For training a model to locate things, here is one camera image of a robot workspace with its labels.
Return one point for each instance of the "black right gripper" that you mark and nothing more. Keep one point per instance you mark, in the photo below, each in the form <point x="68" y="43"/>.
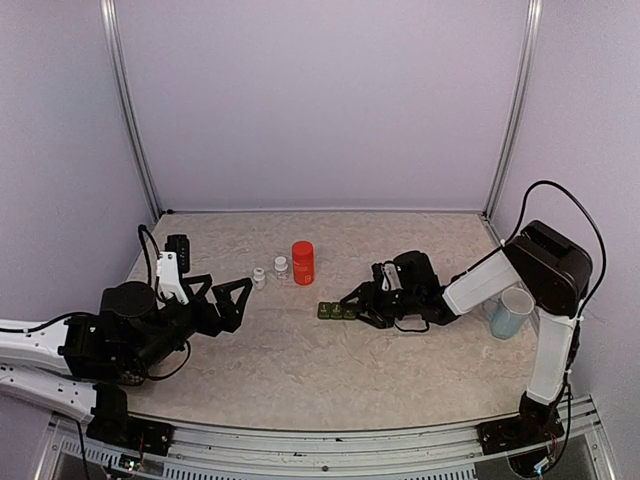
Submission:
<point x="367" y="291"/>

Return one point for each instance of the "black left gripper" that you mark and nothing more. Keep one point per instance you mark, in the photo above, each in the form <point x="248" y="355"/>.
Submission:
<point x="229" y="318"/>

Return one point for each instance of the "green pill organizer box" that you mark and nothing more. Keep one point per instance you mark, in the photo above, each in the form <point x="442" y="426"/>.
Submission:
<point x="334" y="311"/>

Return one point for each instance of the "small white pill bottle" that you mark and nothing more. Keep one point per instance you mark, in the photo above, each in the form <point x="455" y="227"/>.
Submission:
<point x="281" y="267"/>

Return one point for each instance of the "red cylindrical can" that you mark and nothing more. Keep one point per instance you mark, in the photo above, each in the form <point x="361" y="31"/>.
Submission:
<point x="303" y="262"/>

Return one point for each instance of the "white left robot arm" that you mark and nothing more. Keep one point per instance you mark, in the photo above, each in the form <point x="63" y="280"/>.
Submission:
<point x="78" y="363"/>

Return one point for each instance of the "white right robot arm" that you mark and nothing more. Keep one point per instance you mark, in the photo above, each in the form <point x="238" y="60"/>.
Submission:
<point x="552" y="269"/>

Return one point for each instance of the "light blue mug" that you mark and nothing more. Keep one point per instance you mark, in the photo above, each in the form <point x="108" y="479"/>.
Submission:
<point x="508" y="311"/>

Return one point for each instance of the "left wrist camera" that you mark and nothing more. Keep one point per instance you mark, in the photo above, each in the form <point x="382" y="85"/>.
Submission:
<point x="173" y="262"/>

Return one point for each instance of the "front aluminium rail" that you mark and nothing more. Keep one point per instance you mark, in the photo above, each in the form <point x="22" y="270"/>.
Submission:
<point x="576" y="450"/>

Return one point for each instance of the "left aluminium frame post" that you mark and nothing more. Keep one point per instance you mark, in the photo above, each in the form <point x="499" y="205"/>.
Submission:
<point x="114" y="43"/>

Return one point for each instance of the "aluminium frame post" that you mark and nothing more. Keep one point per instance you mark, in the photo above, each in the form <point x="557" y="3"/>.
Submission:
<point x="114" y="43"/>
<point x="518" y="102"/>

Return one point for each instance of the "right aluminium frame post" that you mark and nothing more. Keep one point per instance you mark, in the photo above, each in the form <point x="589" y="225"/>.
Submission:
<point x="518" y="102"/>

